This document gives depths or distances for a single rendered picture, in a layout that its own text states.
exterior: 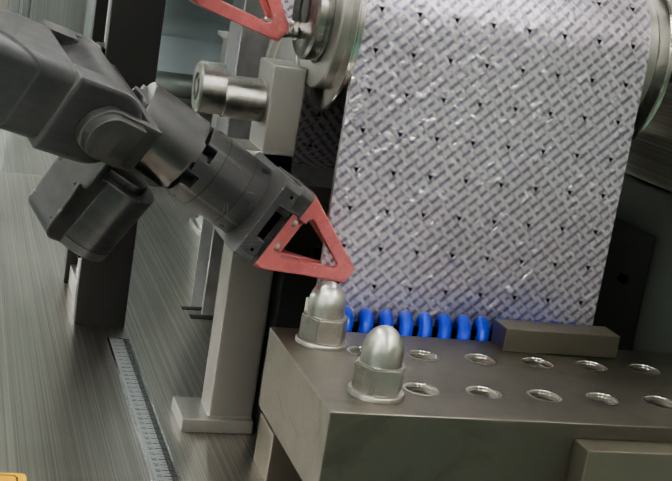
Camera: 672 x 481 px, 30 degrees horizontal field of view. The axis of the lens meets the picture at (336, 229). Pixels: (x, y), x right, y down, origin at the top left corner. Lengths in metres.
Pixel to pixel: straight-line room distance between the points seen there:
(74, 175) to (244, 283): 0.20
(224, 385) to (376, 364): 0.28
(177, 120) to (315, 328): 0.17
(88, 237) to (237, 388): 0.22
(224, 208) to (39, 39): 0.18
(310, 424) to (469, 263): 0.24
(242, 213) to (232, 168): 0.03
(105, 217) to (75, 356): 0.32
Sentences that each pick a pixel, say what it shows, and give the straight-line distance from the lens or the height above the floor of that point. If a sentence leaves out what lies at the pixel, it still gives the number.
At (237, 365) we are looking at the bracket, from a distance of 1.03.
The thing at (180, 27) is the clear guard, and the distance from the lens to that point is 1.93.
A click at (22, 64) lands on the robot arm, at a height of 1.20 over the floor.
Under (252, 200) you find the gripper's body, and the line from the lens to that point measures 0.88.
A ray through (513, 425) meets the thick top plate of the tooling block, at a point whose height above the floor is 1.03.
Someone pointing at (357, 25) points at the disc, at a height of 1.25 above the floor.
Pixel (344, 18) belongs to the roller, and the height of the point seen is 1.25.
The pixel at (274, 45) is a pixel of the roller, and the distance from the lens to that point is 1.12.
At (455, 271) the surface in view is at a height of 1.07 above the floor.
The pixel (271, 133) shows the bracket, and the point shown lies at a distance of 0.98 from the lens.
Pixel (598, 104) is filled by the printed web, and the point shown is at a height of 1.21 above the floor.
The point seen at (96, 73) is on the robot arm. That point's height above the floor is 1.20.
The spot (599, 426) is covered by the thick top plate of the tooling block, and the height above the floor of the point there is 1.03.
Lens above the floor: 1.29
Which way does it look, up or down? 12 degrees down
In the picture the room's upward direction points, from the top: 9 degrees clockwise
